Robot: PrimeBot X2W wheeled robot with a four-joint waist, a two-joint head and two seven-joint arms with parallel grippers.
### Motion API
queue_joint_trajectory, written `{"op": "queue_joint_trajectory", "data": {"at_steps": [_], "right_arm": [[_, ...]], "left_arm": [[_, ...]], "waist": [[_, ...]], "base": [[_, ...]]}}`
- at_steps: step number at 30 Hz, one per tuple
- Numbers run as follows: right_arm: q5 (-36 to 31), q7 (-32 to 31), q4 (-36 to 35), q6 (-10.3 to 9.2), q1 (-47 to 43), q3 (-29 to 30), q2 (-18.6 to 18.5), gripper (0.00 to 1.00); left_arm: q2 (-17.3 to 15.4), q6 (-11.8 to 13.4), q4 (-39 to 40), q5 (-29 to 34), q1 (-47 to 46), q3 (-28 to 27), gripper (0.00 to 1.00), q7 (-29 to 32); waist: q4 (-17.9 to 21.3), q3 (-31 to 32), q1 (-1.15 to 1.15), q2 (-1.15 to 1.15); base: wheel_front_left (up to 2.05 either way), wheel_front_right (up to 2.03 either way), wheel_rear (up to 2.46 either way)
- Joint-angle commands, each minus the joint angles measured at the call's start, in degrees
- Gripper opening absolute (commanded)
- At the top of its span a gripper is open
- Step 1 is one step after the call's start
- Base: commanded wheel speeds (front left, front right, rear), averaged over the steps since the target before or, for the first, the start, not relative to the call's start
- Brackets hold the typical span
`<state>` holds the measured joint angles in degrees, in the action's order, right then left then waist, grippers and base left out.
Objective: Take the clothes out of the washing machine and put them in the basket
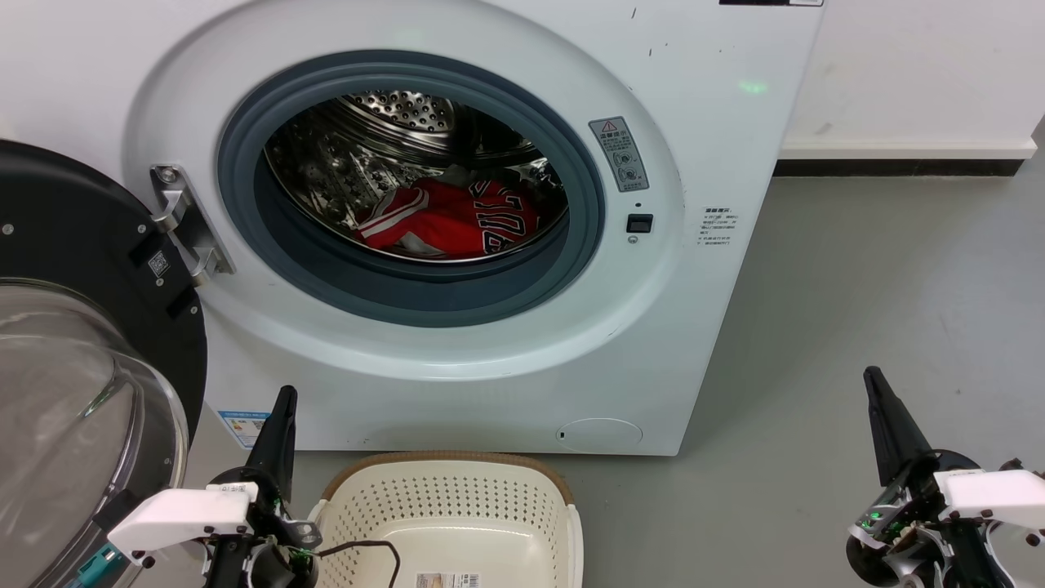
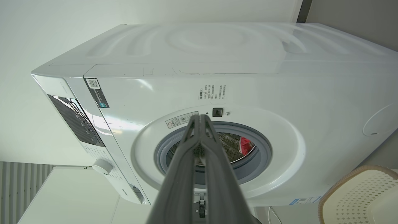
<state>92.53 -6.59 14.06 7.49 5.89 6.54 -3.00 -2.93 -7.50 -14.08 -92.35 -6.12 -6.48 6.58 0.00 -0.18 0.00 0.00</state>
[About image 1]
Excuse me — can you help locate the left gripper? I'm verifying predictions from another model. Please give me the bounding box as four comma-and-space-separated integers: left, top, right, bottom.
206, 386, 324, 588

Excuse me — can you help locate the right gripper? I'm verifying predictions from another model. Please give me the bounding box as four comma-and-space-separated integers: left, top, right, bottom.
845, 367, 1007, 588

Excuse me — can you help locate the red basketball jersey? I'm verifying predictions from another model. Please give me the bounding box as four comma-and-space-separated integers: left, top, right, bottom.
355, 178, 541, 261

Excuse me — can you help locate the cream perforated laundry basket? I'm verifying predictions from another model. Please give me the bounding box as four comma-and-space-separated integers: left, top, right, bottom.
309, 451, 585, 588

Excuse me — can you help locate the stainless steel washing machine drum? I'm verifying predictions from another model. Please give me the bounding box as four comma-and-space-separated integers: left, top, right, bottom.
263, 90, 570, 264

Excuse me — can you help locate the open washer door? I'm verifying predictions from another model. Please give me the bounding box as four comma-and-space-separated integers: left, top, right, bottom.
0, 139, 209, 588

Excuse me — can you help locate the blue white energy label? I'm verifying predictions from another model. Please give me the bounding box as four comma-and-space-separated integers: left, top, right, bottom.
217, 410, 272, 450

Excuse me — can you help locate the grey rubber door gasket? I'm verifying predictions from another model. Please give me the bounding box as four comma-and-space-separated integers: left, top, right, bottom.
216, 49, 607, 327

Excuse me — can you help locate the white front-load washing machine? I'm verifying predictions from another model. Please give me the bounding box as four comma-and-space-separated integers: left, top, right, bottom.
0, 0, 825, 457

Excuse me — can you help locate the silver metal door hinge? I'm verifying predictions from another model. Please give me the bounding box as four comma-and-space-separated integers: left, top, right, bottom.
149, 163, 236, 287

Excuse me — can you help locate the white text sticker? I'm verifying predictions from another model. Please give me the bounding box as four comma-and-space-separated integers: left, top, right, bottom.
698, 206, 740, 248

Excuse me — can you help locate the round drain filter cover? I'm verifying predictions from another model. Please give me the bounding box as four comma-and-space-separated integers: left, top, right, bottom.
557, 417, 644, 452

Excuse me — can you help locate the grey warning label sticker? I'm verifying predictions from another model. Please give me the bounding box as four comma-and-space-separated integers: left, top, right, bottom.
589, 116, 651, 194

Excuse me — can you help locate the thin black cable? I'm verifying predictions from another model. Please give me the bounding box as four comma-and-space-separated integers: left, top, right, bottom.
317, 540, 402, 588

